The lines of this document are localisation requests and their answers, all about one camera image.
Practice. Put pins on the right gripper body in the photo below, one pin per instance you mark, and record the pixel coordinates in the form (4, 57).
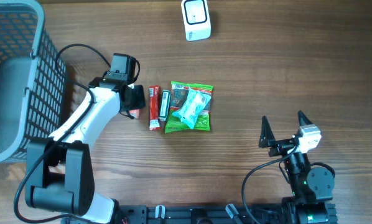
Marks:
(281, 147)

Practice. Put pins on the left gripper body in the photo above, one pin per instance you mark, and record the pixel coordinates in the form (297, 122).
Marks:
(138, 99)

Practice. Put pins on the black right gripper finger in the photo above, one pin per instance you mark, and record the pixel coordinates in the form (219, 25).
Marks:
(267, 138)
(303, 120)

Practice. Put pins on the red Kleenex tissue pack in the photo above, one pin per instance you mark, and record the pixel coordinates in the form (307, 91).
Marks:
(135, 113)

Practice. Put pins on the red stick sachet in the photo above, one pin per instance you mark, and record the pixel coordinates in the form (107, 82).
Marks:
(154, 107)

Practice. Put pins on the green white small box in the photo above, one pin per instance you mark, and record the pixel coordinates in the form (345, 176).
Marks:
(165, 105)

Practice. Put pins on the green snack bag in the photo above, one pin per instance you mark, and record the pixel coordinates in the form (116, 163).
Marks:
(178, 96)

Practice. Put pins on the mint wet wipes pack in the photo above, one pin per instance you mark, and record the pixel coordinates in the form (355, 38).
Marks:
(195, 103)

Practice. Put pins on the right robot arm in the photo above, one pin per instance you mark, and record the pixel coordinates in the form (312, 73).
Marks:
(311, 183)

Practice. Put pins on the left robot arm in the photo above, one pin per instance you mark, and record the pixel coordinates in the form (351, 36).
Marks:
(59, 175)

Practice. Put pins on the white barcode scanner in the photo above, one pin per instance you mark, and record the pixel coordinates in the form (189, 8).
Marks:
(196, 18)

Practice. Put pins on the grey plastic shopping basket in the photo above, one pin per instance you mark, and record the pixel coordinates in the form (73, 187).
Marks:
(32, 81)

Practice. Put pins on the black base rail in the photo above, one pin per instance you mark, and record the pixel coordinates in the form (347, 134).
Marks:
(263, 213)

